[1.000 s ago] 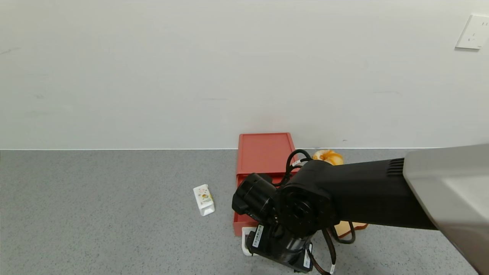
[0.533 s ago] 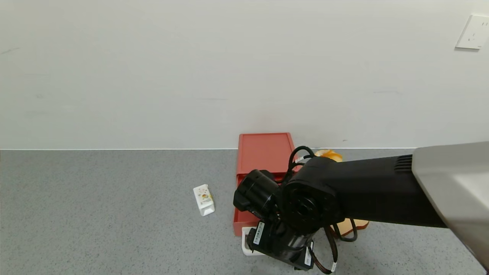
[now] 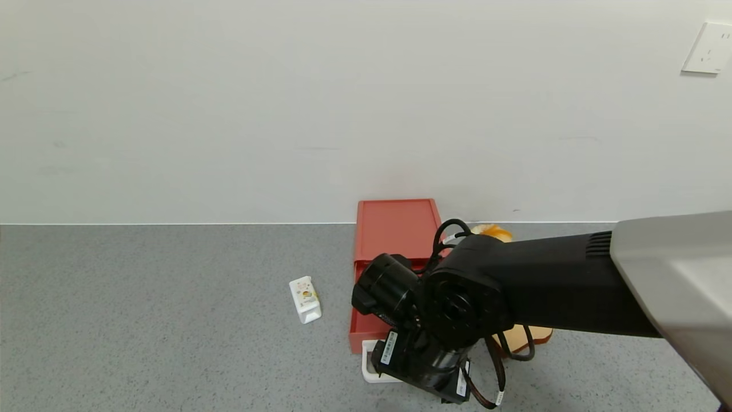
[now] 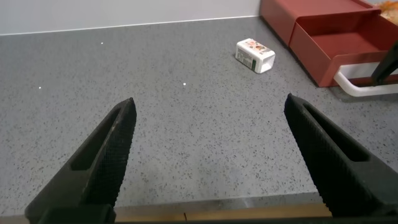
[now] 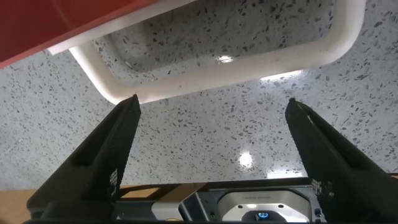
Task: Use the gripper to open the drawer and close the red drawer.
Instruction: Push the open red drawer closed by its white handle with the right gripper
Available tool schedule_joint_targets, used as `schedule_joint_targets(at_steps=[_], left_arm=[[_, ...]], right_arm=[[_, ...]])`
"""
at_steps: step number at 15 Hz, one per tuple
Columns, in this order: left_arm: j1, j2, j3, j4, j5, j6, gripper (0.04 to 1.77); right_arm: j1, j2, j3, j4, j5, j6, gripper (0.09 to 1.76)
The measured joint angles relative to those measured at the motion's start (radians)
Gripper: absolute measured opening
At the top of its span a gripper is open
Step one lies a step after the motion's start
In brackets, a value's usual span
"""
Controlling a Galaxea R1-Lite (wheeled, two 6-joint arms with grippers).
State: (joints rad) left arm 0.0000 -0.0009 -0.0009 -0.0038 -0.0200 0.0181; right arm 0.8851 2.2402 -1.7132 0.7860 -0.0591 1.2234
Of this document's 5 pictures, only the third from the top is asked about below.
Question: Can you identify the red drawer case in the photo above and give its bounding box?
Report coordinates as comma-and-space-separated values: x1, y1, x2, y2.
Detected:
353, 199, 452, 265

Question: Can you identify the small white milk carton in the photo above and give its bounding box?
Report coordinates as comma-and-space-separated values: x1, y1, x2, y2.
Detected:
289, 276, 323, 324

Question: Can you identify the orange white bagel bread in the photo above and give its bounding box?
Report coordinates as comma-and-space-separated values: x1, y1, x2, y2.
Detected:
470, 224, 513, 243

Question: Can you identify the toast bread slice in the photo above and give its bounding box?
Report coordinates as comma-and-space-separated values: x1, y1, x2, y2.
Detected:
492, 324, 554, 356

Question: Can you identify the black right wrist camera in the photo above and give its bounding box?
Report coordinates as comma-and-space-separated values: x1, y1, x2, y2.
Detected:
351, 253, 422, 330

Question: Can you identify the black camera cable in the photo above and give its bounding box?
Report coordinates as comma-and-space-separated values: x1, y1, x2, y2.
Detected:
433, 219, 475, 271

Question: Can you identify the brown black arm cable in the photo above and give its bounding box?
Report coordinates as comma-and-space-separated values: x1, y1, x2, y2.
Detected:
460, 325, 536, 410

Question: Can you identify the white wall socket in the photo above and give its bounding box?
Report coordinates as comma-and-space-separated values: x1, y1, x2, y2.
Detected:
681, 22, 732, 74

